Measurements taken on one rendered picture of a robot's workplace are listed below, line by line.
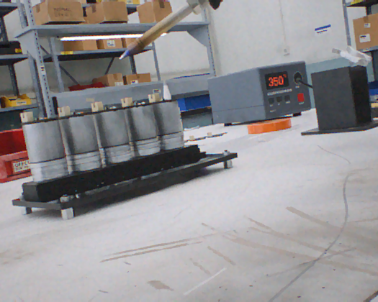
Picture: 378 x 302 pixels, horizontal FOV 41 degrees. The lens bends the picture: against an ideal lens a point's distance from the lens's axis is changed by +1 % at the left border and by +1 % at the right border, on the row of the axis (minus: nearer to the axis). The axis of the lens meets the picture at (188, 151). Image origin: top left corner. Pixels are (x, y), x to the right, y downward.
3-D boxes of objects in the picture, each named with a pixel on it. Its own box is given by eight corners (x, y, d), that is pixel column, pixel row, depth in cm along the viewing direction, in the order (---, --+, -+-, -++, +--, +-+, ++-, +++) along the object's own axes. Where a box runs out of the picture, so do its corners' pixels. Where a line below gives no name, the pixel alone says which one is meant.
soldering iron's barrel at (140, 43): (135, 60, 34) (210, 3, 34) (121, 41, 34) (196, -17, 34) (137, 61, 36) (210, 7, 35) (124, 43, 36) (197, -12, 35)
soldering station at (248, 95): (314, 113, 90) (306, 60, 89) (266, 123, 84) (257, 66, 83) (258, 118, 103) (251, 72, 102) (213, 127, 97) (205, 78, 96)
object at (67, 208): (181, 167, 45) (179, 154, 45) (240, 165, 40) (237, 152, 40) (13, 215, 35) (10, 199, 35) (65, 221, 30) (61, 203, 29)
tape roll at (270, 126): (266, 133, 65) (264, 124, 65) (239, 134, 70) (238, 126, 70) (300, 125, 68) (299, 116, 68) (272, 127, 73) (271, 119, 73)
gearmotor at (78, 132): (111, 177, 37) (98, 109, 36) (82, 185, 35) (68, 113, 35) (93, 177, 39) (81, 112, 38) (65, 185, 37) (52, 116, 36)
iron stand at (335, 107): (346, 165, 52) (390, 80, 47) (284, 124, 56) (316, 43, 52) (374, 154, 56) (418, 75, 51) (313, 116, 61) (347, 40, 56)
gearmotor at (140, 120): (168, 162, 40) (157, 100, 40) (144, 168, 39) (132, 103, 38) (149, 162, 42) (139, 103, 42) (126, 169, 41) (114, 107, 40)
